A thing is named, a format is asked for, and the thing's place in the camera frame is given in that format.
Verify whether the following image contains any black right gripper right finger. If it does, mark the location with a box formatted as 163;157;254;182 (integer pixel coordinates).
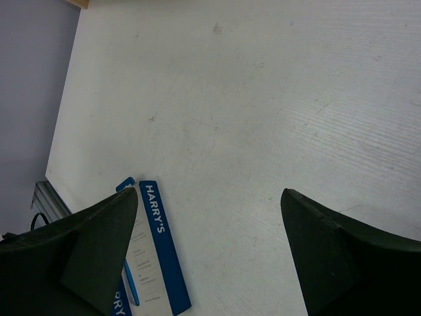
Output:
280;188;420;315

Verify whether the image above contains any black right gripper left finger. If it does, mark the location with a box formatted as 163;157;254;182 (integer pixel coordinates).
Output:
1;188;138;315

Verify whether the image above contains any wooden three-tier shelf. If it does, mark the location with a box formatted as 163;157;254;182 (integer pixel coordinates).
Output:
66;0;89;9

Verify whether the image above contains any grey blue razor pack middle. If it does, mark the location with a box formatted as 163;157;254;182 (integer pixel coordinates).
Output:
110;278;132;316

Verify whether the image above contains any grey blue razor pack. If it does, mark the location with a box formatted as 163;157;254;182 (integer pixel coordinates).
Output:
110;278;132;316
116;177;191;315

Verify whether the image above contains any grey blue razor pack upper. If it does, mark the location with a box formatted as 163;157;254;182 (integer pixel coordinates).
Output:
116;177;191;315

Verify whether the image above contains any aluminium rail frame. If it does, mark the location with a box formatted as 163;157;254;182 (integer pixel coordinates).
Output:
31;180;72;223

